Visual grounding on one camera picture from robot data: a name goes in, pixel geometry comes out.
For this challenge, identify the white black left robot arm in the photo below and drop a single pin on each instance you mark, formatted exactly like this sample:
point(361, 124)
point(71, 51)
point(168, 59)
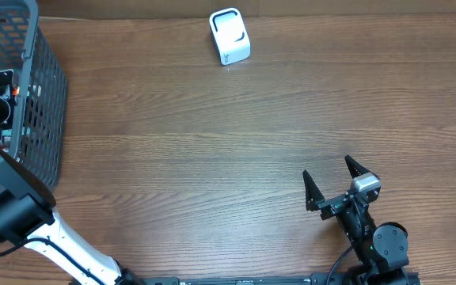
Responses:
point(29, 217)

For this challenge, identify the grey plastic mesh basket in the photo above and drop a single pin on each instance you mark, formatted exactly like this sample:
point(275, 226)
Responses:
point(36, 136)

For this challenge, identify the white barcode scanner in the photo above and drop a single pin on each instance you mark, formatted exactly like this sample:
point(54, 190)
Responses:
point(230, 35)

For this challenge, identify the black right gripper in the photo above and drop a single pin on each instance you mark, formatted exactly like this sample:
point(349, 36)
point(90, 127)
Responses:
point(332, 206)

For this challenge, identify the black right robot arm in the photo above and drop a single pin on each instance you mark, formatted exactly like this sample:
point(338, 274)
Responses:
point(382, 250)

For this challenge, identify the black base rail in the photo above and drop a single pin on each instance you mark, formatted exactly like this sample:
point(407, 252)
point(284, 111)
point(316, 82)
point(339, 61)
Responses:
point(313, 279)

